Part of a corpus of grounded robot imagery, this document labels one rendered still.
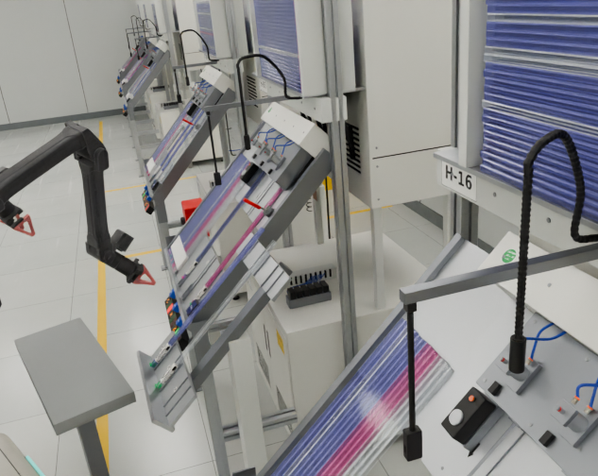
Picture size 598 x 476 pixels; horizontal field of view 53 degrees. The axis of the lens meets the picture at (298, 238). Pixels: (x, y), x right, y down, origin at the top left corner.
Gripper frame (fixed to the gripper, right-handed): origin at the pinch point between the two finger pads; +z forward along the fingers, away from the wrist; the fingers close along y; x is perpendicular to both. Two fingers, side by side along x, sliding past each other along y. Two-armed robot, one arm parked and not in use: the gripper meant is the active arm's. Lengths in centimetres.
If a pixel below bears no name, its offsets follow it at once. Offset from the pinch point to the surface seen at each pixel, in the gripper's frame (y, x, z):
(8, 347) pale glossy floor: 120, 112, -6
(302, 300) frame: -16, -28, 43
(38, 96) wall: 848, 107, -75
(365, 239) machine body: 31, -57, 75
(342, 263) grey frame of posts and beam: -35, -49, 35
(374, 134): -32, -87, 18
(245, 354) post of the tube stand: -61, -16, 14
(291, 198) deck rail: -32, -56, 9
